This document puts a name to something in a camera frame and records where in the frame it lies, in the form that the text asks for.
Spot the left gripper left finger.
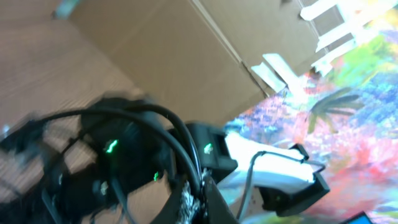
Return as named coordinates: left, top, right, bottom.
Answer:
left=150, top=180, right=201, bottom=224

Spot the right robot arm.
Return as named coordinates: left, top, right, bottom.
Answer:
left=1, top=97, right=330, bottom=223

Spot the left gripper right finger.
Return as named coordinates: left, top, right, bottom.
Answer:
left=201, top=176, right=239, bottom=224

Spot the colourful floral cloth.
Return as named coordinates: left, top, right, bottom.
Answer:
left=226, top=8, right=397, bottom=223

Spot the cardboard box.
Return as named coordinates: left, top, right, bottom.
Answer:
left=51, top=0, right=321, bottom=125

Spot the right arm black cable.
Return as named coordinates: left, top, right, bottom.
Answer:
left=236, top=151, right=326, bottom=222

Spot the black USB cable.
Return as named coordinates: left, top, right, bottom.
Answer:
left=30, top=102, right=203, bottom=200

